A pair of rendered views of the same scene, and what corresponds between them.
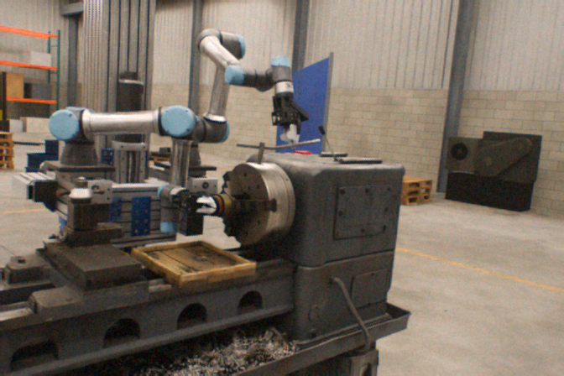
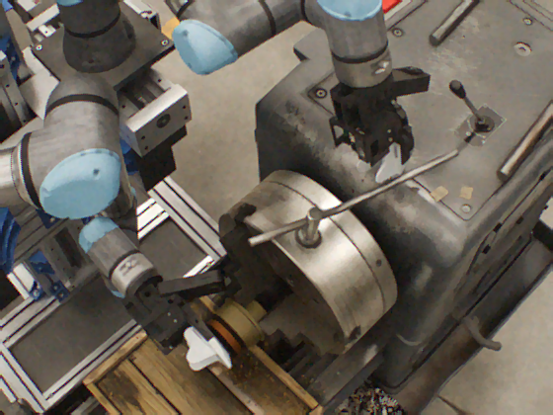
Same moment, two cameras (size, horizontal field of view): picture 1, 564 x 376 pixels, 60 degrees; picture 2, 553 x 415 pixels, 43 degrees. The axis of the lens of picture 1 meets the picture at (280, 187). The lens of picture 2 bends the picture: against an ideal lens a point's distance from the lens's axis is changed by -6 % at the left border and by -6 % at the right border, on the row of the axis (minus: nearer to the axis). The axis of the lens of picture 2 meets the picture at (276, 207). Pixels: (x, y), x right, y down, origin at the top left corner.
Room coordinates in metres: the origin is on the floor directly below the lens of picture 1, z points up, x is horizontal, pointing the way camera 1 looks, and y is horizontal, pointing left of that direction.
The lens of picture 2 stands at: (1.34, 0.15, 2.24)
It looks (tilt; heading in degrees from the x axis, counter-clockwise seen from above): 61 degrees down; 359
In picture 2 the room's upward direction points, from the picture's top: 2 degrees counter-clockwise
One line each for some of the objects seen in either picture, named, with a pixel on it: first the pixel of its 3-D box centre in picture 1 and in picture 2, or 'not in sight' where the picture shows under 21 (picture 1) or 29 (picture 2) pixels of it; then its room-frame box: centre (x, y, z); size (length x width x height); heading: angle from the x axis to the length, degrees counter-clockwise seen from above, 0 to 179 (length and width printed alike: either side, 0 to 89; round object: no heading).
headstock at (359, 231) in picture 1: (322, 201); (436, 133); (2.14, -0.19, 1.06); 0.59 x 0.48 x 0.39; 131
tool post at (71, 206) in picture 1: (83, 212); not in sight; (1.51, 0.62, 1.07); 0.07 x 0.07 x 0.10; 41
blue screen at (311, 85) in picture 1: (295, 133); not in sight; (8.71, -0.20, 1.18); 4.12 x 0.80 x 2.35; 10
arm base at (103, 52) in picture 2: (185, 154); (95, 28); (2.34, 0.47, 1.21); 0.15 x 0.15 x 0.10
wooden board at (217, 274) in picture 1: (192, 260); (200, 399); (1.69, 0.29, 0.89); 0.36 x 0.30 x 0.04; 41
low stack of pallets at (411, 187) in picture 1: (400, 189); not in sight; (9.69, -2.40, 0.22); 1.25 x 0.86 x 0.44; 141
